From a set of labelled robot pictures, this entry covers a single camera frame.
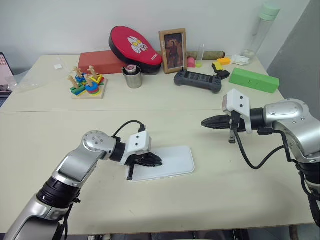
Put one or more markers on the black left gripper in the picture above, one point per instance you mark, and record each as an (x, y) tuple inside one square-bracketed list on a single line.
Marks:
[(130, 172)]

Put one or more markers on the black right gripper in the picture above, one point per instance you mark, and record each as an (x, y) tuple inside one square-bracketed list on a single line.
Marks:
[(242, 125)]

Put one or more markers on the white plastic pencil case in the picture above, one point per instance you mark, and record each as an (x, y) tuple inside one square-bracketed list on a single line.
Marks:
[(175, 160)]

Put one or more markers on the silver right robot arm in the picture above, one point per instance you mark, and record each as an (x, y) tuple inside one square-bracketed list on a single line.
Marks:
[(287, 112)]

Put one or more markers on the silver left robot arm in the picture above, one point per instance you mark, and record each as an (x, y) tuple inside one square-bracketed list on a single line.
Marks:
[(75, 162)]

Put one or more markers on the red paddle case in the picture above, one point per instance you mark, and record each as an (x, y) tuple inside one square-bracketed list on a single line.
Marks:
[(130, 47)]

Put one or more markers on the dark grey game controller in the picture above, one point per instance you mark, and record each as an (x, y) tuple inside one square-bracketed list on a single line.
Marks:
[(197, 80)]

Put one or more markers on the mostly black sponge block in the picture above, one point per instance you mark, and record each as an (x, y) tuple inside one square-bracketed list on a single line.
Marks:
[(224, 74)]

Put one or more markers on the green rectangular block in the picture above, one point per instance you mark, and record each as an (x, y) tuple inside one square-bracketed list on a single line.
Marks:
[(253, 80)]

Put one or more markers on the yellow and black sponge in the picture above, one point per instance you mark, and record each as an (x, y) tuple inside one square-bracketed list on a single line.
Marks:
[(217, 65)]

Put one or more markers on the yellow-green disc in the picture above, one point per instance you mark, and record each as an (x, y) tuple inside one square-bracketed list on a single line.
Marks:
[(198, 65)]

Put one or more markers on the orange block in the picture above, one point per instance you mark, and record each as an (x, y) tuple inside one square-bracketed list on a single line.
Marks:
[(223, 61)]

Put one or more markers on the pink cylinder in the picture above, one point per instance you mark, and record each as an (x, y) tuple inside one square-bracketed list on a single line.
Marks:
[(191, 62)]

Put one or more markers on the crumpled white tissue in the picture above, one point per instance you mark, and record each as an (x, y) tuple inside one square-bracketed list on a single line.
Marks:
[(240, 60)]

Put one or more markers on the brown rolled cylinder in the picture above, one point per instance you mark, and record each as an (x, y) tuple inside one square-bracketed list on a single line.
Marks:
[(215, 54)]

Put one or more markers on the clear glass tube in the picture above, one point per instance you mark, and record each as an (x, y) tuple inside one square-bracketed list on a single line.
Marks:
[(201, 52)]

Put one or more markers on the stainless steel cup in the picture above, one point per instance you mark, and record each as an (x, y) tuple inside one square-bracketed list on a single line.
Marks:
[(133, 80)]

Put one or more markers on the small red round object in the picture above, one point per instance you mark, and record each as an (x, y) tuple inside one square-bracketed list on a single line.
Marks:
[(130, 67)]

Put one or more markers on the wooden shape stacking toy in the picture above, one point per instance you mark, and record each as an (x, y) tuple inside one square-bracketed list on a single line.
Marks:
[(87, 86)]

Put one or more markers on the clear bottle with green cap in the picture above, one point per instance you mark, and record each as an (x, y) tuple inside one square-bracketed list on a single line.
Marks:
[(262, 27)]

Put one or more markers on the red rectangular box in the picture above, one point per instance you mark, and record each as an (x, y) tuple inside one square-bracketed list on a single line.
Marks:
[(97, 62)]

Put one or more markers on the small white square card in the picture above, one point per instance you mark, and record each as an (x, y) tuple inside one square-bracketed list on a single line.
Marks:
[(58, 66)]

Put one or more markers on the clear plastic bag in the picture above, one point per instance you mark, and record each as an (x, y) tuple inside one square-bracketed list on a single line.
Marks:
[(32, 80)]

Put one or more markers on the open laptop computer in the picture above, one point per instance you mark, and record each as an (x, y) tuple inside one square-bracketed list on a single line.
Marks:
[(3, 75)]

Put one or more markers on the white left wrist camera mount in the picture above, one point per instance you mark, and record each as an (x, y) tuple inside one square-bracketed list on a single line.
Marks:
[(137, 143)]

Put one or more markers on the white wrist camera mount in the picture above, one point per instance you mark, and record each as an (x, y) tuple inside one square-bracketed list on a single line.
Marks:
[(137, 143), (237, 101)]

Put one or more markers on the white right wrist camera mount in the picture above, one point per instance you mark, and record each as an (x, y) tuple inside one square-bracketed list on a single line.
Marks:
[(237, 101)]

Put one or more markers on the wooden picture frame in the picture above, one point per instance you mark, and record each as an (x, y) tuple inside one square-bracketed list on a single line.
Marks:
[(172, 50)]

